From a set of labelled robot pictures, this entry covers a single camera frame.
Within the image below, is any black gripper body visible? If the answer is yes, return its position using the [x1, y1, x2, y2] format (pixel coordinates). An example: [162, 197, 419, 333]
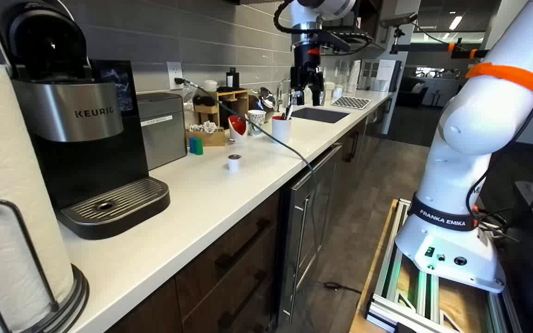
[291, 45, 325, 89]

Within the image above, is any green block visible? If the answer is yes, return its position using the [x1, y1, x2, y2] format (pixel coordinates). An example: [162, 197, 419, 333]
[189, 138, 204, 156]

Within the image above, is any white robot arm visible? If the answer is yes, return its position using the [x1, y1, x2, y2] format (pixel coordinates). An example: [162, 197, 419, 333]
[397, 0, 533, 293]

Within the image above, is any white patterned mug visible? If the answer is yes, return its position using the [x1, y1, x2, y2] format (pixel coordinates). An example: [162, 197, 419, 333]
[249, 110, 267, 136]

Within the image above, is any broken white red mug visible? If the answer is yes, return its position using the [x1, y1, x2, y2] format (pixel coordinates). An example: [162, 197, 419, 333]
[228, 115, 249, 145]

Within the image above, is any black kitchen sink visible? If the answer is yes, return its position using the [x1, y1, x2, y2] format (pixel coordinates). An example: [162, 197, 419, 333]
[293, 108, 349, 125]

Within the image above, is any black bottle on rack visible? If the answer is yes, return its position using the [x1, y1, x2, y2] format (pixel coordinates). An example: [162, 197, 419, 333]
[226, 67, 239, 89]

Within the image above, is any wooden organizer rack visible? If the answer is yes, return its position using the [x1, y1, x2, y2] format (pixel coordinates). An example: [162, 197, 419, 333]
[193, 89, 251, 128]

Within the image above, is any white small cup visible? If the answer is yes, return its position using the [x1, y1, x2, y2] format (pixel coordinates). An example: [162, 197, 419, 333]
[202, 80, 219, 93]

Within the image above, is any wooden tray of condiments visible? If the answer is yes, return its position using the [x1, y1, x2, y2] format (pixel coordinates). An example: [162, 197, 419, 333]
[188, 123, 230, 147]

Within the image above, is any coffee pod cup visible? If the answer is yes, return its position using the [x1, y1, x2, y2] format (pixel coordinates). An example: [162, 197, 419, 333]
[228, 154, 241, 173]

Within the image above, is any black Keurig coffee maker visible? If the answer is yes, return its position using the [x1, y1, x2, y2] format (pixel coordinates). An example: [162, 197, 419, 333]
[0, 0, 171, 239]

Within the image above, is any white paper towel roll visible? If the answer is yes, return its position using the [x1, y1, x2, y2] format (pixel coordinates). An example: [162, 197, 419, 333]
[0, 65, 71, 293]

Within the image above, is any black paper towel holder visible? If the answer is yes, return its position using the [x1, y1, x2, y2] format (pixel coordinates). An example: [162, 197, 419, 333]
[0, 200, 90, 333]

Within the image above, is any white mug red handle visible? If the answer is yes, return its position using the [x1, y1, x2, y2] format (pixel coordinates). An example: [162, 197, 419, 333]
[273, 117, 291, 143]

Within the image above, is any black power cable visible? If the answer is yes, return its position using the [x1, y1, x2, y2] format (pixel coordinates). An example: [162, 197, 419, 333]
[175, 76, 315, 173]

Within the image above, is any white wall outlet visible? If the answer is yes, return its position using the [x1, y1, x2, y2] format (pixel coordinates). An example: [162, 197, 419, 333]
[167, 62, 182, 89]

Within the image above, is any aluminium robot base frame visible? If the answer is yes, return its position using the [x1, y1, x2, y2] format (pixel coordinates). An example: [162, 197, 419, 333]
[362, 199, 523, 333]

